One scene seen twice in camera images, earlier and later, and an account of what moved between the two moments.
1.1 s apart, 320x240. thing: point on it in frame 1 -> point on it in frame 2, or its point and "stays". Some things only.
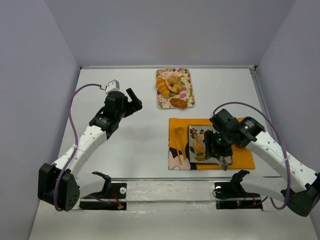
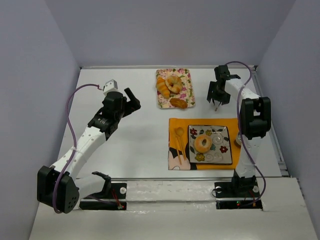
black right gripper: x=218 y=149 -> x=218 y=92
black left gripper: x=127 y=104 stays
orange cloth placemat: x=243 y=156 stays
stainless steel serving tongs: x=219 y=160 -> x=216 y=104
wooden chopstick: x=178 y=150 stays
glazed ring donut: x=199 y=147 stays
